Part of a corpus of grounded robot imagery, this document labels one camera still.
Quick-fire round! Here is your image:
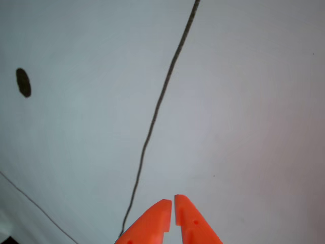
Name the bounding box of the black dot mark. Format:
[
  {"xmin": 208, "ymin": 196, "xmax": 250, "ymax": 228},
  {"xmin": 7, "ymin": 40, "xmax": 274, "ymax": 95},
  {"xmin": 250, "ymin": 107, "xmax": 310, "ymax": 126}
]
[{"xmin": 15, "ymin": 67, "xmax": 32, "ymax": 98}]

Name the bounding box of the white paper sheet with lines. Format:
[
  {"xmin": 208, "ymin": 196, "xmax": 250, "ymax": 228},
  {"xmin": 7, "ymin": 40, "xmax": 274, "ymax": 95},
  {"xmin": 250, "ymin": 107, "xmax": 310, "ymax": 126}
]
[{"xmin": 0, "ymin": 0, "xmax": 325, "ymax": 244}]

